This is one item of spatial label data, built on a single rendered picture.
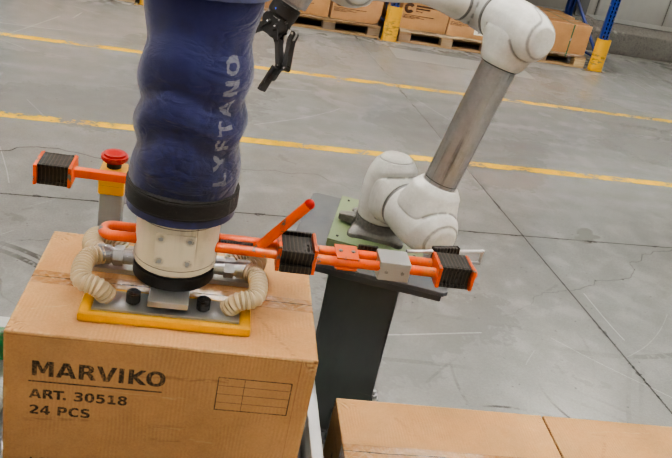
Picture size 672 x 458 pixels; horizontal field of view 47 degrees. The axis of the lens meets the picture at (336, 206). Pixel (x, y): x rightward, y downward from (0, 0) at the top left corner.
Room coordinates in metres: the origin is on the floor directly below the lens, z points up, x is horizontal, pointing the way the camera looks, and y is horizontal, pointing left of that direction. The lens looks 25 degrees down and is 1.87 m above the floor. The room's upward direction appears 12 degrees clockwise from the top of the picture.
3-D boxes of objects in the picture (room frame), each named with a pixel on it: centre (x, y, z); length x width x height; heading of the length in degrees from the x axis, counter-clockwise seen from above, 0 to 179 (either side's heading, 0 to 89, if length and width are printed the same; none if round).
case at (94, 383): (1.40, 0.30, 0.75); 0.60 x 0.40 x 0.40; 100
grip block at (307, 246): (1.44, 0.06, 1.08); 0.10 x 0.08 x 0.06; 11
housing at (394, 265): (1.48, -0.15, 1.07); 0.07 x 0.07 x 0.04; 11
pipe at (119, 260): (1.40, 0.31, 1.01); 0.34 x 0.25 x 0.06; 101
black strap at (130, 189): (1.40, 0.31, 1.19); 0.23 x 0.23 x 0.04
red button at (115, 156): (1.84, 0.60, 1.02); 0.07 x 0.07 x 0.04
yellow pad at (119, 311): (1.30, 0.29, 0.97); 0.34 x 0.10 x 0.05; 101
